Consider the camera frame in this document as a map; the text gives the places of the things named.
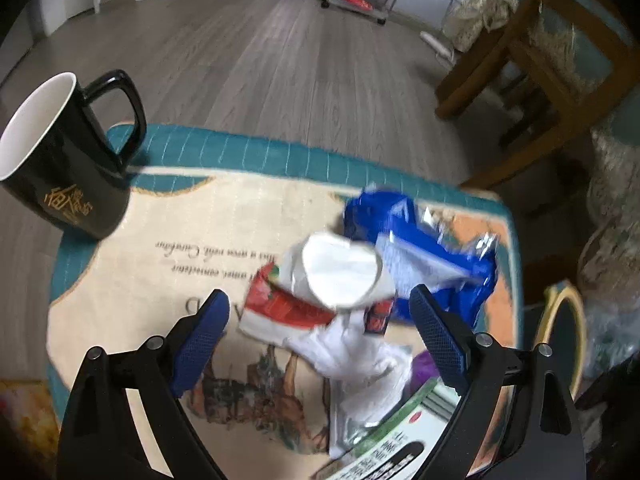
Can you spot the white power strip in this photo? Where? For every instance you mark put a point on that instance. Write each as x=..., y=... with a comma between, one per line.
x=437, y=46

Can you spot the floral pajama pants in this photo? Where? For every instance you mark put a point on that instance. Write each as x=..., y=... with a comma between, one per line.
x=25, y=410

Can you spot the red packet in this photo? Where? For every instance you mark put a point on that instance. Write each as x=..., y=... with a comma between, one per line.
x=356, y=1

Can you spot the teal and cream tablecloth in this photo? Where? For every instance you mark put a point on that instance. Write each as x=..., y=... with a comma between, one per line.
x=200, y=210

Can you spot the green white box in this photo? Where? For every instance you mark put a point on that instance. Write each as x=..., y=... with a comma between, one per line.
x=405, y=415

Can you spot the blue wet wipe packet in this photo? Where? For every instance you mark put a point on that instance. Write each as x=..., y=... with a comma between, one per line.
x=370, y=215

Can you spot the crumpled white tissue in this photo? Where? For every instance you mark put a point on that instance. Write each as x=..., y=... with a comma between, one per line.
x=350, y=355

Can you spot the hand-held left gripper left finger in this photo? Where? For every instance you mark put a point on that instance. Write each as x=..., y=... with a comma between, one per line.
x=200, y=345

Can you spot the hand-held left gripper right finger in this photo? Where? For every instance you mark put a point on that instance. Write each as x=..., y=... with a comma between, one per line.
x=440, y=340

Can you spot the teal lace chair cushion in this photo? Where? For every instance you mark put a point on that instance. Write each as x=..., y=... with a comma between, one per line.
x=575, y=45

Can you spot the white black medicine box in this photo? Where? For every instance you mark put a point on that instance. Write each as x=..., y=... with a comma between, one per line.
x=380, y=462

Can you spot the black mug with gold print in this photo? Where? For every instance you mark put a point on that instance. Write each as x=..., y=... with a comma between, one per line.
x=60, y=170

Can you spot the wooden chair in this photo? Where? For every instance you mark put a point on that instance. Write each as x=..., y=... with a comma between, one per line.
x=500, y=65

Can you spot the red white paper cup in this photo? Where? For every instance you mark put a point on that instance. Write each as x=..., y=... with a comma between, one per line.
x=340, y=270

